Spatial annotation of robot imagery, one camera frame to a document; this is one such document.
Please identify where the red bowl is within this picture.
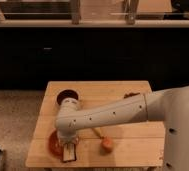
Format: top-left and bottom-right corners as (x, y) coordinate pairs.
(48, 131), (63, 158)

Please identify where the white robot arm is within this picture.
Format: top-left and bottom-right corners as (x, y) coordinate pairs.
(55, 86), (189, 171)

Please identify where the wooden table frame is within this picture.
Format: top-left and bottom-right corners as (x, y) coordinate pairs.
(0, 0), (189, 28)

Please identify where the white block eraser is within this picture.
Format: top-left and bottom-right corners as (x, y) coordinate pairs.
(63, 143), (76, 162)

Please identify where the orange round toy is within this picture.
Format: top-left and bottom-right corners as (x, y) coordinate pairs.
(101, 137), (113, 152)

